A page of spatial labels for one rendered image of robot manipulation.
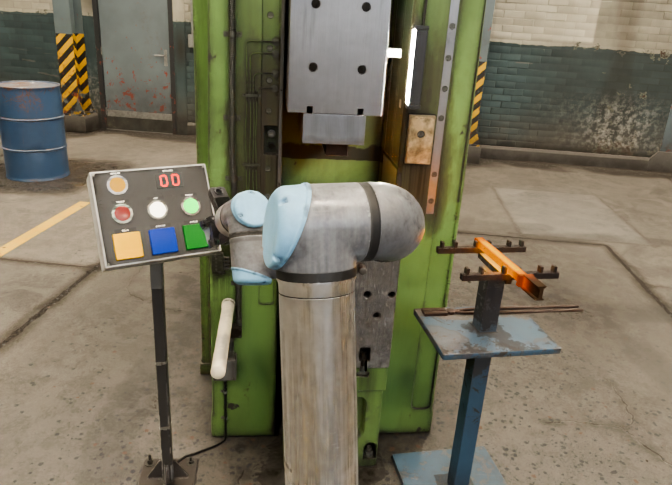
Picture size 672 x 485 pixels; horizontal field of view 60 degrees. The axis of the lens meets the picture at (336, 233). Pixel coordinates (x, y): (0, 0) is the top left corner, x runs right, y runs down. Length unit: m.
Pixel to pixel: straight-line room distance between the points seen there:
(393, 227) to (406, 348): 1.60
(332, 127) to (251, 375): 1.06
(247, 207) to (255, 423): 1.35
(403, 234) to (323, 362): 0.21
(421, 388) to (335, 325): 1.73
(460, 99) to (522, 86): 5.87
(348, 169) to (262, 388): 0.95
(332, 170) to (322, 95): 0.61
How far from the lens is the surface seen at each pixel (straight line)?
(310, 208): 0.77
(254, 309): 2.22
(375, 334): 2.08
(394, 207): 0.81
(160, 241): 1.76
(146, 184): 1.80
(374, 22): 1.84
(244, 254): 1.34
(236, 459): 2.47
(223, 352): 1.89
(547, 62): 7.97
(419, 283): 2.24
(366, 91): 1.85
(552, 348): 1.99
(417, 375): 2.47
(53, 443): 2.69
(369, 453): 2.41
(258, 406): 2.46
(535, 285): 1.70
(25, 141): 6.18
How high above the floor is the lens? 1.65
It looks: 21 degrees down
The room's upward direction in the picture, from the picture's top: 4 degrees clockwise
